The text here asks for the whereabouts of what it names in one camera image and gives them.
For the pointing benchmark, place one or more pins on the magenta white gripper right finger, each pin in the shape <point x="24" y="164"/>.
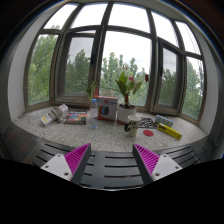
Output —
<point x="152" y="166"/>

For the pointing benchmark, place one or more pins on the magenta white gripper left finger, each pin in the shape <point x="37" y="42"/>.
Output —
<point x="70" y="166"/>

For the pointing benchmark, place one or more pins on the clear plastic water bottle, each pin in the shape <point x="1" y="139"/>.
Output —
<point x="94" y="114"/>

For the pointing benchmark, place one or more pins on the red round coaster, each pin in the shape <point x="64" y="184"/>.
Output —
<point x="148" y="133"/>

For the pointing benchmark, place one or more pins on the yellow glue stick box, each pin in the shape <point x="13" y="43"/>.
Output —
<point x="169" y="131"/>

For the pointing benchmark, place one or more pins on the black patterned trivet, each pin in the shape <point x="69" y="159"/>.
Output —
<point x="147" y="123"/>

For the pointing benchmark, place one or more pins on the light blue tissue pack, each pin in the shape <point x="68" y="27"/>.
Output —
<point x="163" y="120"/>

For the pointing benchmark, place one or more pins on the dark colourful book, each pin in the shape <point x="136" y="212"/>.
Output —
<point x="74" y="117"/>

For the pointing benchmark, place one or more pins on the potted plant white pot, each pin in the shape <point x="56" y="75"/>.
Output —
<point x="134" y="91"/>

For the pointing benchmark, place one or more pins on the red white filament box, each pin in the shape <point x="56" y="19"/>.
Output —
<point x="107" y="107"/>

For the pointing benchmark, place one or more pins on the white mug black handle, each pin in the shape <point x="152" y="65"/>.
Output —
<point x="132" y="125"/>

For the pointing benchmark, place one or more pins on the dark window frame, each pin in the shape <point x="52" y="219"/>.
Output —
<point x="80" y="44"/>

